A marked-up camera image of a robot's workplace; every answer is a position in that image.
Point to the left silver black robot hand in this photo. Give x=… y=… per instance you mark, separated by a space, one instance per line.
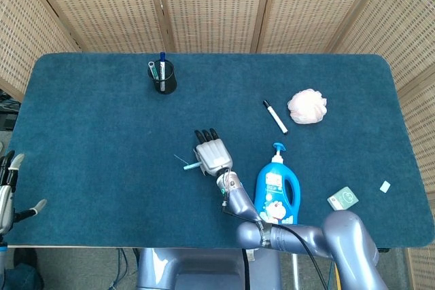
x=4 y=201

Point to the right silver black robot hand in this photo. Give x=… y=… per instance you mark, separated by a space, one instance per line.
x=212 y=156

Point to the right lavender robot arm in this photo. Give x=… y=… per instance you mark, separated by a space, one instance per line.
x=346 y=235

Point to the blue cartoon detergent bottle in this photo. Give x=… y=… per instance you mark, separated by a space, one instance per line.
x=277 y=181

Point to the black capped whiteboard marker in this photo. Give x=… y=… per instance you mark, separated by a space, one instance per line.
x=275 y=117

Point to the black mesh pen holder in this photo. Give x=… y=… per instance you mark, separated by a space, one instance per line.
x=170 y=83

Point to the pink mesh bath loofah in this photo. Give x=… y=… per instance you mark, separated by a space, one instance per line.
x=307 y=106

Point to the green whiteboard marker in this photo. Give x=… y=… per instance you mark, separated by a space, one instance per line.
x=152 y=66

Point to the blue capped whiteboard marker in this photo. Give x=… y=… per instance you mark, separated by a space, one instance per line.
x=162 y=57

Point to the blue carpet table cover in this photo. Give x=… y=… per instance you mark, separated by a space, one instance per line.
x=102 y=133

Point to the lavender robot torso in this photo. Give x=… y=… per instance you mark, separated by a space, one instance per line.
x=204 y=269

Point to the green white card box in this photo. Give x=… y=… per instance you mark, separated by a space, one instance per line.
x=344 y=197

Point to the woven bamboo folding screen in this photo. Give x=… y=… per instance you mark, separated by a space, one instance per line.
x=217 y=4

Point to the small white paper piece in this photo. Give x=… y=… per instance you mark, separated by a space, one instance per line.
x=385 y=186

